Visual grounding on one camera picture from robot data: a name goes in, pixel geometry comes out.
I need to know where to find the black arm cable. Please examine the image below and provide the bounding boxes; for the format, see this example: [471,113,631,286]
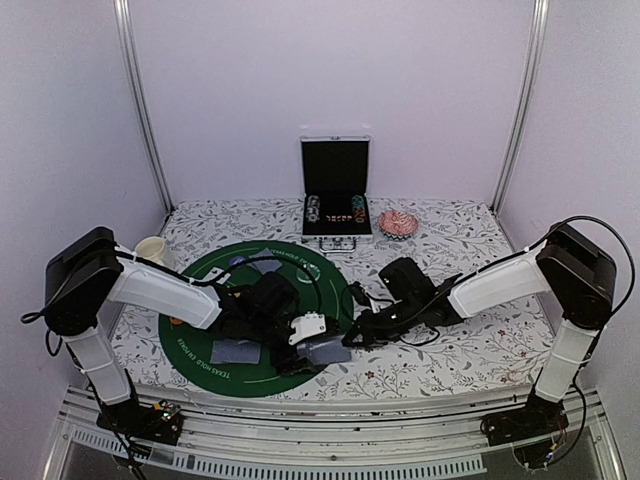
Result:
[19,249,321,359]
[347,214,636,346]

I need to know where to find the red blue patterned bowl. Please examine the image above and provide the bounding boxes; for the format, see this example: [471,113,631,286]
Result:
[378,210,419,241]

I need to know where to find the cream ceramic mug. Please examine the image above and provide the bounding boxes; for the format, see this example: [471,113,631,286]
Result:
[134,236,175,269]

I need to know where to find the left poker chip row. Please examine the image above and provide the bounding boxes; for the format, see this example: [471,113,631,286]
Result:
[306,195,321,223]

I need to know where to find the right aluminium frame post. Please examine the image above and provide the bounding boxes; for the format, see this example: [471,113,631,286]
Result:
[490,0,550,216]

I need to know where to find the aluminium frame post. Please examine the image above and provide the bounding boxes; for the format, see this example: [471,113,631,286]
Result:
[113,0,175,215]
[490,0,550,216]

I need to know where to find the green round poker mat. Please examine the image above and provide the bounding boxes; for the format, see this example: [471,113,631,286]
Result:
[159,241,353,399]

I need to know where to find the floral white tablecloth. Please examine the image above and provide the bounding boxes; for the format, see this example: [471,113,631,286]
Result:
[112,199,553,401]

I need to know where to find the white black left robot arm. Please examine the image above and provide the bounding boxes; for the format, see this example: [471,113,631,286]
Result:
[42,227,327,434]

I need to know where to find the aluminium poker chip case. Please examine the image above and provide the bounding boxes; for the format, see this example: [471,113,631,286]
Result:
[300,135,373,254]

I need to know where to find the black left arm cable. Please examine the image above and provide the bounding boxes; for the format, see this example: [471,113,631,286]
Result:
[19,249,321,359]

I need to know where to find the front aluminium rail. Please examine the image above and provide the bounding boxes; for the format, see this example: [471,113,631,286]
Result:
[39,385,633,479]

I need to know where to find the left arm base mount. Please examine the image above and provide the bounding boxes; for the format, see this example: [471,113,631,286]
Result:
[96,398,184,446]

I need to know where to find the clear dealer button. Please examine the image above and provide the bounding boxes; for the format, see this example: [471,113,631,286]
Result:
[295,264,321,284]

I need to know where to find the right poker chip row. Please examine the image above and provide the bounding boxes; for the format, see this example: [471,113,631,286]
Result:
[351,195,367,223]

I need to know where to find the blue playing card deck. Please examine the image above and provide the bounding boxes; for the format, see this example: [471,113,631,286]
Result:
[249,252,282,275]

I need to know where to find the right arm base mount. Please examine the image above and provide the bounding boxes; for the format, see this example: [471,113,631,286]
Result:
[480,392,569,470]

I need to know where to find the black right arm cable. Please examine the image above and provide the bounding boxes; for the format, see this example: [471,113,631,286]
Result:
[347,214,636,346]

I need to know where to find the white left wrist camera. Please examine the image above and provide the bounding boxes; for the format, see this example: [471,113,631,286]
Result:
[288,312,339,346]

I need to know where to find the poker chip row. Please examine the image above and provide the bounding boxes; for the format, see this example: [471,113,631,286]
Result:
[306,195,321,223]
[351,195,367,223]

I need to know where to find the red dice row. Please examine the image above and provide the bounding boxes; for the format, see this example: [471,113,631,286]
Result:
[325,215,352,223]

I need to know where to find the left aluminium frame post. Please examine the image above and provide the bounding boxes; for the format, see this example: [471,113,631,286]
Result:
[113,0,175,215]

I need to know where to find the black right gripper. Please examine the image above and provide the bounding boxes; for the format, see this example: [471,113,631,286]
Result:
[342,297,422,347]

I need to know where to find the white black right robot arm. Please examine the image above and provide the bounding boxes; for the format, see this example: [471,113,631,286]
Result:
[342,222,617,436]

